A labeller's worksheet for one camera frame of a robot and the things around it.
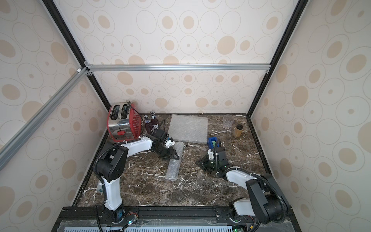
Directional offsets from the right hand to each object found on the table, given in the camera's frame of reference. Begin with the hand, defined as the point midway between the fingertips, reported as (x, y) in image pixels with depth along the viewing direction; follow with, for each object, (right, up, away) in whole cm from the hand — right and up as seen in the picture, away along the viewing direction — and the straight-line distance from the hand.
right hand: (200, 161), depth 87 cm
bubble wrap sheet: (-16, -2, -2) cm, 16 cm away
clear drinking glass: (+24, +26, +26) cm, 43 cm away
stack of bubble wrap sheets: (-7, +20, +23) cm, 31 cm away
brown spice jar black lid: (+28, +18, +14) cm, 36 cm away
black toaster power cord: (-47, +37, +10) cm, 61 cm away
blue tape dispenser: (+8, +9, +8) cm, 15 cm away
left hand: (-12, +1, +3) cm, 13 cm away
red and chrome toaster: (-48, +24, +5) cm, 54 cm away
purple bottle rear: (-31, +24, +13) cm, 41 cm away
